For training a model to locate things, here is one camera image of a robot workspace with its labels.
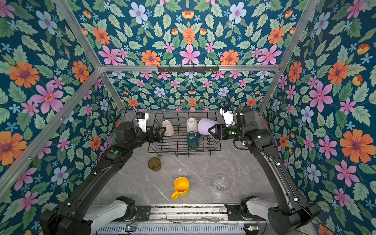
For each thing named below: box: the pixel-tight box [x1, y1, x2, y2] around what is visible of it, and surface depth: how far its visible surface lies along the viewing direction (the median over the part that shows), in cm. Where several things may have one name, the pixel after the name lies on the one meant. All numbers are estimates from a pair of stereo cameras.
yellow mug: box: [171, 176, 190, 201], surface depth 78 cm
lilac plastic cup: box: [197, 117, 221, 136], surface depth 69 cm
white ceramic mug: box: [186, 117, 198, 134], surface depth 99 cm
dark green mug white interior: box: [187, 130, 199, 150], surface depth 91 cm
